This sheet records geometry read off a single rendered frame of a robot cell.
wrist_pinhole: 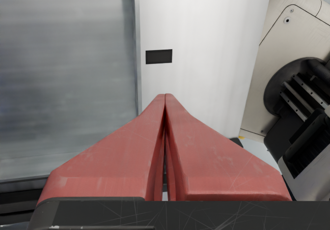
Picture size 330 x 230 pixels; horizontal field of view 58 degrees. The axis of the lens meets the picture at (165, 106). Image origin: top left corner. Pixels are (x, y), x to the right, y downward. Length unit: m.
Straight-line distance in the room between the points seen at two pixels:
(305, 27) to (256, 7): 0.83
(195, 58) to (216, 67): 0.03
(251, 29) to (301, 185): 0.52
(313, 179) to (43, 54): 0.64
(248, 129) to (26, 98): 1.08
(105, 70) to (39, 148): 0.14
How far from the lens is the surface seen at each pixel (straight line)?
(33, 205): 0.45
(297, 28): 1.16
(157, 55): 0.33
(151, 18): 0.31
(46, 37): 0.32
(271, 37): 1.12
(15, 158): 0.42
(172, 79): 0.35
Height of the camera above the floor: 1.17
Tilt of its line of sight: 53 degrees down
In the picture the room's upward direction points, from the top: 163 degrees clockwise
